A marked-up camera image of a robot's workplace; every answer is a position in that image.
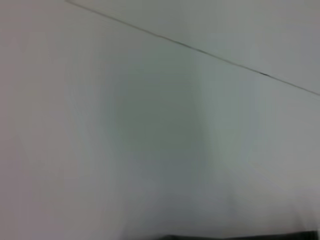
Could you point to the dark green printed t-shirt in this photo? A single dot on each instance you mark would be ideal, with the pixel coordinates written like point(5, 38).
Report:
point(225, 237)

